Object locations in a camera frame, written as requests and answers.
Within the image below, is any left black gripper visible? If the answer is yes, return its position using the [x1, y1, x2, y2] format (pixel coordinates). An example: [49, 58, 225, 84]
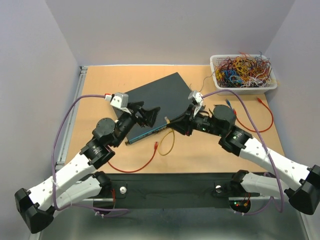
[112, 100, 160, 148]

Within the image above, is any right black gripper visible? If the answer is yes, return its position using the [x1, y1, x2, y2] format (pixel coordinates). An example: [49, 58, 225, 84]
[167, 103, 225, 137]

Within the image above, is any yellow patch cable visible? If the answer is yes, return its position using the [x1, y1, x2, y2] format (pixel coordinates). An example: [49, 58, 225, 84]
[157, 116, 175, 157]

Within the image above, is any dark blue network switch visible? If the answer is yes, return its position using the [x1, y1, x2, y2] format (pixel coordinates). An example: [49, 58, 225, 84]
[111, 72, 195, 146]

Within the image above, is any blue patch cable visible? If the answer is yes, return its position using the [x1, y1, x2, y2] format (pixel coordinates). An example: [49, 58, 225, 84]
[225, 99, 238, 116]

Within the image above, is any red patch cable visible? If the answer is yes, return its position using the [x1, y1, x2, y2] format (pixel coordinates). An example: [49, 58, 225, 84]
[236, 97, 274, 133]
[107, 141, 160, 174]

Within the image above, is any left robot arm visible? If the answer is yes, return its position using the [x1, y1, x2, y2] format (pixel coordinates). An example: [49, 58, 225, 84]
[14, 101, 161, 234]

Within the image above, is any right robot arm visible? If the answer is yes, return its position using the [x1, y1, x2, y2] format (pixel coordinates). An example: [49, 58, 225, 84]
[168, 105, 320, 215]

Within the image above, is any black base mat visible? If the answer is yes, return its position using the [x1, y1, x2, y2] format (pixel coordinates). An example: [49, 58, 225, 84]
[91, 173, 259, 210]

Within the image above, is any white plastic basket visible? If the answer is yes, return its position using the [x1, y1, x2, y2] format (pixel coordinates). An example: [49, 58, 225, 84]
[209, 52, 278, 95]

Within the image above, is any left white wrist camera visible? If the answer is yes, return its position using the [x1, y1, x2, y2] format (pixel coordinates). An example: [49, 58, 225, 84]
[104, 92, 131, 114]

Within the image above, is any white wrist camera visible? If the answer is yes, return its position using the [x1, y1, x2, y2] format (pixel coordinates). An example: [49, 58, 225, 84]
[188, 90, 204, 118]
[104, 92, 131, 114]

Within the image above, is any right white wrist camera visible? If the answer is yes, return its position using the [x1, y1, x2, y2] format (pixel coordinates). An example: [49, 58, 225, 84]
[188, 90, 204, 118]

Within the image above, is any loose thin brown wire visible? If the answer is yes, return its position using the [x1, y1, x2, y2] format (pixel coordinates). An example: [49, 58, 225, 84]
[189, 74, 214, 94]

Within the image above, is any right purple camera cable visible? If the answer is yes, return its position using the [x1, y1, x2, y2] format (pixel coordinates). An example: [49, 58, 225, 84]
[203, 89, 285, 216]

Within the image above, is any purple camera cable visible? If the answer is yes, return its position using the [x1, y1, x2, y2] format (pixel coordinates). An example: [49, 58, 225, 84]
[203, 89, 285, 216]
[51, 93, 131, 219]

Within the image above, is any aluminium left side rail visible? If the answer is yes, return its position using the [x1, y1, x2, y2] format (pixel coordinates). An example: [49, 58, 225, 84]
[55, 66, 88, 171]

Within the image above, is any aluminium rail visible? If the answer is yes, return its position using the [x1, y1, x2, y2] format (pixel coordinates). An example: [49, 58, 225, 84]
[249, 178, 307, 201]
[55, 66, 88, 171]

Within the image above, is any tangled colourful wire bundle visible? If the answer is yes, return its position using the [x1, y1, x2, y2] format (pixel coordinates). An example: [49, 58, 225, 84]
[211, 51, 278, 89]

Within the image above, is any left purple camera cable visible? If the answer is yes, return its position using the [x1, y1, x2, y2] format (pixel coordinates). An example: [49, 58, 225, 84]
[51, 93, 131, 219]

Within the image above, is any aluminium front rail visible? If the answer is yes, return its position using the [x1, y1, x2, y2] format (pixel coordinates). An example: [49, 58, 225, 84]
[249, 178, 307, 201]

